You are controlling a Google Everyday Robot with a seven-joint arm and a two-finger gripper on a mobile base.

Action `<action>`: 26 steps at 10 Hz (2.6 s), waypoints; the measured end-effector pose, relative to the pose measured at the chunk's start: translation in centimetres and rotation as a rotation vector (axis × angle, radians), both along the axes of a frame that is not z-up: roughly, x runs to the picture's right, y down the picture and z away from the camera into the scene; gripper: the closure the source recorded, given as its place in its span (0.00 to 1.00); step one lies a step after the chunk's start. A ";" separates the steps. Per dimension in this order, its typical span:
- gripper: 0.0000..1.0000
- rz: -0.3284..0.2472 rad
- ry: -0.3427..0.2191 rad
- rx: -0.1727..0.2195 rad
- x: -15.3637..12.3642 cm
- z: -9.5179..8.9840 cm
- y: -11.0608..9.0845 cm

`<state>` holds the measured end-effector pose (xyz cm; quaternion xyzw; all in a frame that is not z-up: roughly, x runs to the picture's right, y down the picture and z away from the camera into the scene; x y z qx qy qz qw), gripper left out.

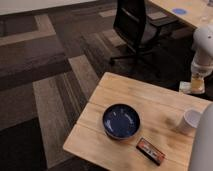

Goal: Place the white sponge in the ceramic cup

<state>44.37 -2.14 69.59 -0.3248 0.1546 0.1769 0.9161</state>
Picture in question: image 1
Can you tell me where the blue round coaster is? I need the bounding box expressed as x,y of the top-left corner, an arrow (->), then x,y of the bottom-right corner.
172,8 -> 187,15

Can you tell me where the dark blue ceramic bowl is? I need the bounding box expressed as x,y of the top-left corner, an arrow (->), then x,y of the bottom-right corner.
102,104 -> 141,140

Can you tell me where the light wooden side table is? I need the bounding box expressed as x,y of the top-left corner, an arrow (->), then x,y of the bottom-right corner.
63,72 -> 211,171

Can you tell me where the white sponge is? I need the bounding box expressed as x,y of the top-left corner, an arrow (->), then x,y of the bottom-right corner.
179,81 -> 199,94

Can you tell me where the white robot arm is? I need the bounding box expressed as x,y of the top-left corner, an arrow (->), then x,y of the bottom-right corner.
188,24 -> 213,171

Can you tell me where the black office chair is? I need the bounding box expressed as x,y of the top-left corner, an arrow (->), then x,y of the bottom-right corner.
109,0 -> 181,68

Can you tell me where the orange and black snack box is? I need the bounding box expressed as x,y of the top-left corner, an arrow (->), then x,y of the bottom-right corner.
136,138 -> 165,166

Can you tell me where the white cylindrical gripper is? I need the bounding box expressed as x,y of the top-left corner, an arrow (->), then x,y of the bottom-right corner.
191,61 -> 213,94

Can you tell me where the wooden desk in background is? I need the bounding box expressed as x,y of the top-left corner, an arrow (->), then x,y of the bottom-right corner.
148,0 -> 213,28

